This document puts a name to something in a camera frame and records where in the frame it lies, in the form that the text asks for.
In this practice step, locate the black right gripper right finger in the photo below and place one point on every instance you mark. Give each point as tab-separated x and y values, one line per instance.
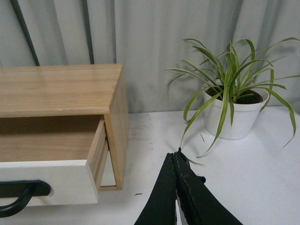
199	205

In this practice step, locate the green spider plant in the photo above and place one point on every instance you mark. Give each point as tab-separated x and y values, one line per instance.
231	79

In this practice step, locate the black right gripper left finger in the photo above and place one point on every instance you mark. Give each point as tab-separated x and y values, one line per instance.
160	208

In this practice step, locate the wooden drawer cabinet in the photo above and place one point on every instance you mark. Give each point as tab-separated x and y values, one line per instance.
79	112

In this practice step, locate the white plant pot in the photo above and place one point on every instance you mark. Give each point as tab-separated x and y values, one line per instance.
244	117

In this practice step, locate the grey curtain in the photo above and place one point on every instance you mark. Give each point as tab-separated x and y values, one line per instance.
147	36

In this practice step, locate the black drawer handle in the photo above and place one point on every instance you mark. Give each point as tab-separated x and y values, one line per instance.
23	190

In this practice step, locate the white drawer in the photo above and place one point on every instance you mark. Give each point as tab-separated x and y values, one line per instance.
58	173

